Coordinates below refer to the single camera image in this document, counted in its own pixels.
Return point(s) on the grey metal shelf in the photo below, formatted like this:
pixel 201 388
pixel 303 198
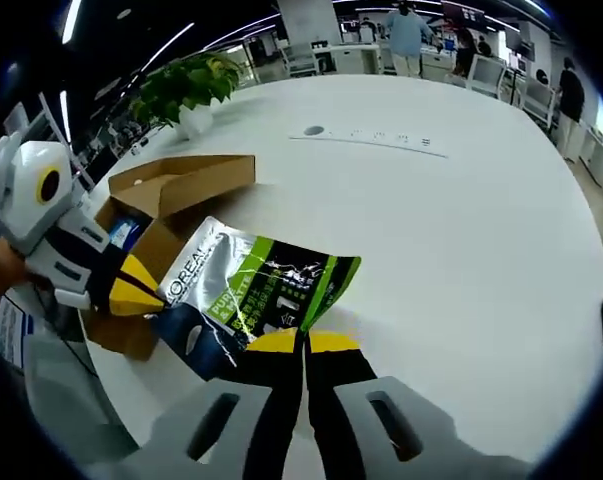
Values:
pixel 56 120

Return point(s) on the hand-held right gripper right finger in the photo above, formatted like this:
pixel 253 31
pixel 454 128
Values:
pixel 341 400

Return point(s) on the green potted plant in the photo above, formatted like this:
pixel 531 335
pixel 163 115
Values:
pixel 186 90

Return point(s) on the white office desk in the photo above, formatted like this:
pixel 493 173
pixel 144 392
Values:
pixel 351 59

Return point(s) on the small grey desk tool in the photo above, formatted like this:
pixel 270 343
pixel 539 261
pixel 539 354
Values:
pixel 140 146

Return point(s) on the brown cardboard shoe box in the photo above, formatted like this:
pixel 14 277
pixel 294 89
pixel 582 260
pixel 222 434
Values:
pixel 191 187

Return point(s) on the grey office chair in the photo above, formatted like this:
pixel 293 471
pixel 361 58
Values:
pixel 61 400

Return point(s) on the silver green soft pouch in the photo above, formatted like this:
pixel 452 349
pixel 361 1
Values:
pixel 261 280

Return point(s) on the white printed sheet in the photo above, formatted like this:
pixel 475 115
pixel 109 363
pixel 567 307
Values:
pixel 11 325

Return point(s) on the short ceiling light strip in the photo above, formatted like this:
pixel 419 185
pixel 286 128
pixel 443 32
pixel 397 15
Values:
pixel 71 20

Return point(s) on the white mesh office chair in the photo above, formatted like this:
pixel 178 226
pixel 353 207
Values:
pixel 487 75
pixel 540 102
pixel 298 59

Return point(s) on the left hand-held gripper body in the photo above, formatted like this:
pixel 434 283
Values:
pixel 26 200

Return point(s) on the white table socket strip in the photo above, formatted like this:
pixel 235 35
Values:
pixel 381 138

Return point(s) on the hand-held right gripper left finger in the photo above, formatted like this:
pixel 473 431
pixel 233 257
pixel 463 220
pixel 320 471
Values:
pixel 276 400

